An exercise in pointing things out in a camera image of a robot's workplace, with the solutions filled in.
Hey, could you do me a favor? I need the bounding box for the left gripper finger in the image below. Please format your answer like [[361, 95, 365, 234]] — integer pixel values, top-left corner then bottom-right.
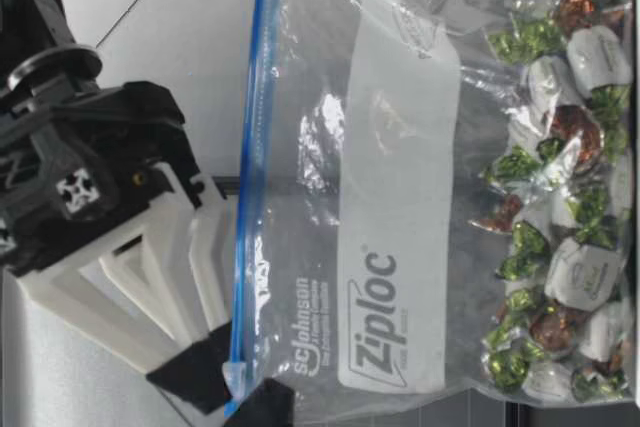
[[243, 377, 297, 427]]

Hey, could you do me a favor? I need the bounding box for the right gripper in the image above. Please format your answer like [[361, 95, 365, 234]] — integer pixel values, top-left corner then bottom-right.
[[0, 78, 237, 419]]

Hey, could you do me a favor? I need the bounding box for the clear zip bag with candies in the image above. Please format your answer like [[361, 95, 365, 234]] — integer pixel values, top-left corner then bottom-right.
[[221, 0, 637, 421]]

